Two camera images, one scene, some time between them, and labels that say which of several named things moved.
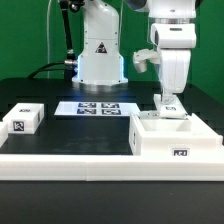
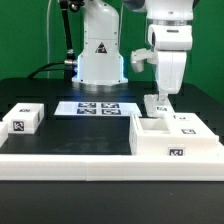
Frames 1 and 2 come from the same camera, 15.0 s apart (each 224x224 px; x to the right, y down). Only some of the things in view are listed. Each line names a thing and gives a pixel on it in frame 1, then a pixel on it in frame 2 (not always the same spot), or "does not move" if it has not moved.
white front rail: x=96 y=167 does not move
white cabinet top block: x=25 y=118 does not move
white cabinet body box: x=188 y=136 does not move
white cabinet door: x=173 y=111 to x=189 y=126
